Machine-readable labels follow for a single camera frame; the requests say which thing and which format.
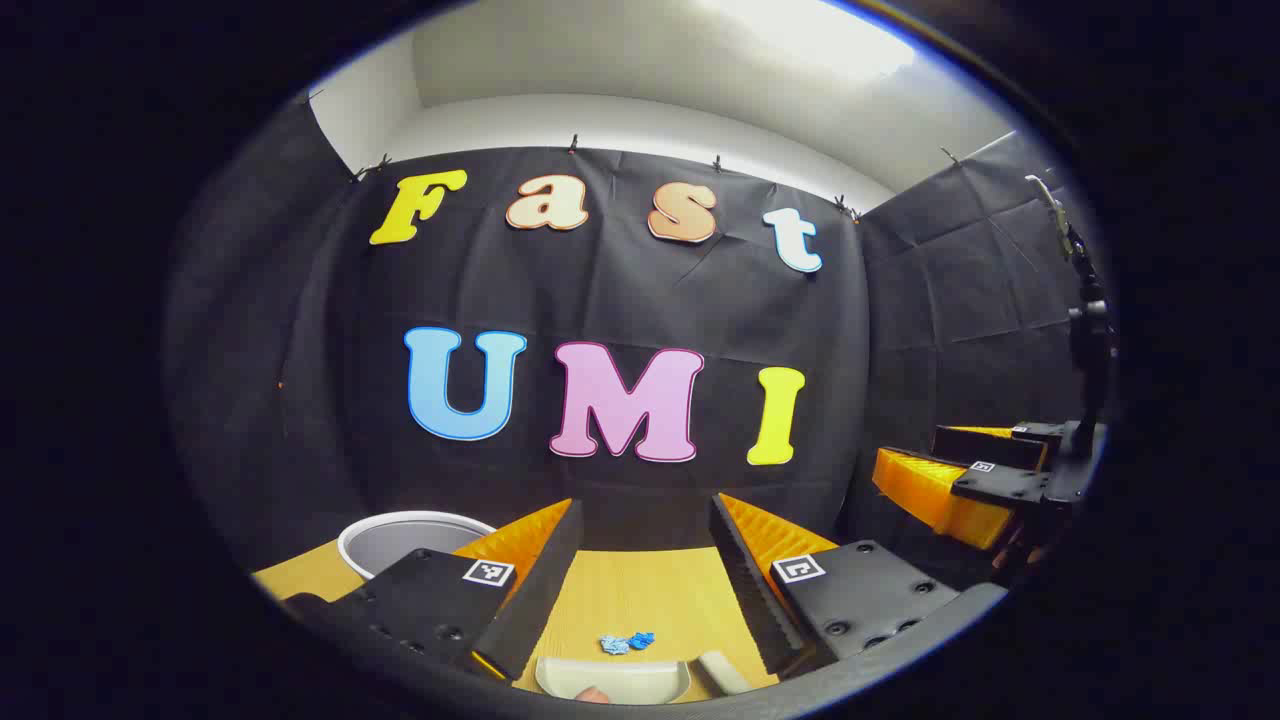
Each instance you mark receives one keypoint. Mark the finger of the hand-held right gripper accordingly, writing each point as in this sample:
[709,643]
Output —
[985,445]
[1000,485]

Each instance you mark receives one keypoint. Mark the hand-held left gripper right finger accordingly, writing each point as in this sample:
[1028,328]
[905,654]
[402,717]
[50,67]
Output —
[745,580]

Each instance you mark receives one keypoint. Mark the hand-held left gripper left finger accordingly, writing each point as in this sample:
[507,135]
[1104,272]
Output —
[535,590]

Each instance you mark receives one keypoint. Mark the small white broom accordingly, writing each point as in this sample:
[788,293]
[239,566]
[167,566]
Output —
[722,672]

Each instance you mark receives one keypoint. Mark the light blue paper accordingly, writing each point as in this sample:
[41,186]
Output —
[613,646]

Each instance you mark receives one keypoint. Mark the dark blue paper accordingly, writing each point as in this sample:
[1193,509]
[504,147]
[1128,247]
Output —
[641,639]

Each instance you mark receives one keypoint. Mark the white dustpan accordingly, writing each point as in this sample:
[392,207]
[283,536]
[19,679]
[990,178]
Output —
[620,678]

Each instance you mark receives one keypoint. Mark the white garbage bin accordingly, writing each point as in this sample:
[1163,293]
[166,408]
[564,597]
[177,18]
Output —
[400,540]

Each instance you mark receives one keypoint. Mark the wooden desktop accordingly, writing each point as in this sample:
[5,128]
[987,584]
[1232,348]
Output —
[640,595]

